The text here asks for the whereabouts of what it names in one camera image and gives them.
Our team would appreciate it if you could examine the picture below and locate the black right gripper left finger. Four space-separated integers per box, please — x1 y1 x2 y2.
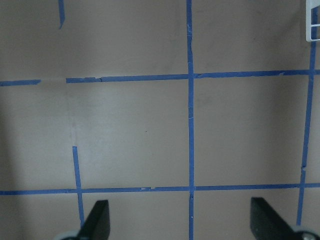
76 200 110 240

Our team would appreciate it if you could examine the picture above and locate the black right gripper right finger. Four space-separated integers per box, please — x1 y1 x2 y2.
250 197 295 240

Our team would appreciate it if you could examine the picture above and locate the white wire cup rack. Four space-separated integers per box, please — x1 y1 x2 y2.
305 0 320 43

